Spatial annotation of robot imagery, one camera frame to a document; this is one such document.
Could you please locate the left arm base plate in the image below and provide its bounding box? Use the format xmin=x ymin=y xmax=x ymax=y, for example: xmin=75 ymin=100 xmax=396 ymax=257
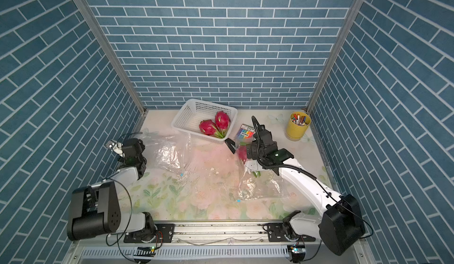
xmin=124 ymin=223 xmax=175 ymax=245

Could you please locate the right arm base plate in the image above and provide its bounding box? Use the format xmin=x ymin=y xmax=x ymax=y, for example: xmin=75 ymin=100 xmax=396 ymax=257
xmin=262 ymin=223 xmax=316 ymax=242

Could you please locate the highlighter marker pack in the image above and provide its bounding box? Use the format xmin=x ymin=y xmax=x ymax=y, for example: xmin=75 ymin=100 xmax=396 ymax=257
xmin=236 ymin=124 xmax=255 ymax=141

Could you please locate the yellow pen cup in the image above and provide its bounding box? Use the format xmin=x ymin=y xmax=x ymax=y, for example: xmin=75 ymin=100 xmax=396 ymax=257
xmin=286 ymin=111 xmax=312 ymax=141

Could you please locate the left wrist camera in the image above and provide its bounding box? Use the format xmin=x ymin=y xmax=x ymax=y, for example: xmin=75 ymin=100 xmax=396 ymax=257
xmin=106 ymin=140 xmax=123 ymax=156

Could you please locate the clear zip-top bag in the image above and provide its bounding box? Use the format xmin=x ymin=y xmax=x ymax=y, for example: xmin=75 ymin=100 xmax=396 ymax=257
xmin=139 ymin=132 xmax=193 ymax=175
xmin=235 ymin=143 xmax=286 ymax=200

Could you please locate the aluminium mounting rail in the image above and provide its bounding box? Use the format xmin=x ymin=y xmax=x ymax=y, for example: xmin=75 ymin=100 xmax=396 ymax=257
xmin=70 ymin=220 xmax=366 ymax=261

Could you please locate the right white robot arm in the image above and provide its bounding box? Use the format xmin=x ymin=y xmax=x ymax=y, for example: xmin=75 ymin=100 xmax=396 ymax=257
xmin=247 ymin=125 xmax=370 ymax=256

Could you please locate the black stapler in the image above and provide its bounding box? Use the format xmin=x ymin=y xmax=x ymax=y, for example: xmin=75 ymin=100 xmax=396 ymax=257
xmin=225 ymin=138 xmax=236 ymax=154

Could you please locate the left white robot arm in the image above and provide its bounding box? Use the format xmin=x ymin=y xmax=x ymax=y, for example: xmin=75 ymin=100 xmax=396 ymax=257
xmin=66 ymin=138 xmax=157 ymax=243

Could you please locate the pink dragon fruit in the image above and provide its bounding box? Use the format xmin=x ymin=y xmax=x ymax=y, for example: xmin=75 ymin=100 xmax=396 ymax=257
xmin=215 ymin=111 xmax=231 ymax=136
xmin=199 ymin=120 xmax=224 ymax=139

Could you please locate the white plastic mesh basket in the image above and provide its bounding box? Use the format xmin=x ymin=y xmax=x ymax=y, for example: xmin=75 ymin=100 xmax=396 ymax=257
xmin=171 ymin=99 xmax=238 ymax=143

